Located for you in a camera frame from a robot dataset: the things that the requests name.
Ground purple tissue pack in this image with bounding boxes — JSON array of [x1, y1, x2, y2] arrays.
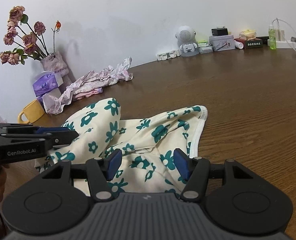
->
[[32, 71, 63, 97], [36, 90, 61, 107]]

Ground cream dress with green flowers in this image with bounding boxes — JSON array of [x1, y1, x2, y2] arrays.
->
[[34, 97, 208, 200]]

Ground black charger adapter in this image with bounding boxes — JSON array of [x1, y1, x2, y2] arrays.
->
[[211, 26, 229, 37]]

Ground red rosebud stem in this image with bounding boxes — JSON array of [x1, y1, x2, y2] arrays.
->
[[52, 20, 63, 54]]

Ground yellow mug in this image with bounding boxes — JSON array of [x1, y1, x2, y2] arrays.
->
[[18, 99, 46, 124]]

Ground white hook strip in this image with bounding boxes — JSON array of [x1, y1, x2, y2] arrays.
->
[[156, 50, 181, 62]]

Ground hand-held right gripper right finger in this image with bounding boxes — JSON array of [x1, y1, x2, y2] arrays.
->
[[173, 148, 254, 202]]

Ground black box gold print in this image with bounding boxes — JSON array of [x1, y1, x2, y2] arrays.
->
[[243, 39, 263, 49]]

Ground bunch of dried roses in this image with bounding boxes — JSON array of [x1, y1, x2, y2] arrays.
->
[[0, 5, 47, 65]]

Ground pink floral garment pile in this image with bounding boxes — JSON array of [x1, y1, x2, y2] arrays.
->
[[43, 87, 75, 115]]

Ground pale pink textured vase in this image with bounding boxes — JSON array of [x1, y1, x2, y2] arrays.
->
[[40, 51, 72, 85]]

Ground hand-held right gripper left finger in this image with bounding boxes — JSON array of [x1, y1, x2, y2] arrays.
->
[[42, 148, 123, 202]]

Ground pink knit garment purple cuffs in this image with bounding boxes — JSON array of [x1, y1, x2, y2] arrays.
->
[[73, 87, 103, 100]]

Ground white power strip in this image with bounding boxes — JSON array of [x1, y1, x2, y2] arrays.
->
[[267, 29, 296, 50]]

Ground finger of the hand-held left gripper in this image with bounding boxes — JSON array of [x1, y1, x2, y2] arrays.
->
[[0, 129, 80, 148], [0, 123, 72, 136]]

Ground grey printed tin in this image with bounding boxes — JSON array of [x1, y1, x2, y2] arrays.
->
[[209, 34, 236, 52]]

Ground green spray bottle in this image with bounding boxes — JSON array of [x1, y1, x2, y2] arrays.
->
[[268, 24, 277, 50]]

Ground pink floral ruffled garment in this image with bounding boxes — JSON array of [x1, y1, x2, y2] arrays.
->
[[65, 57, 134, 97]]

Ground white robot-shaped speaker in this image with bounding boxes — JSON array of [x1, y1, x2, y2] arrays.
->
[[175, 25, 198, 57]]

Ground green white small packets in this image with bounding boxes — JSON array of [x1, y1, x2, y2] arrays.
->
[[197, 39, 213, 54]]

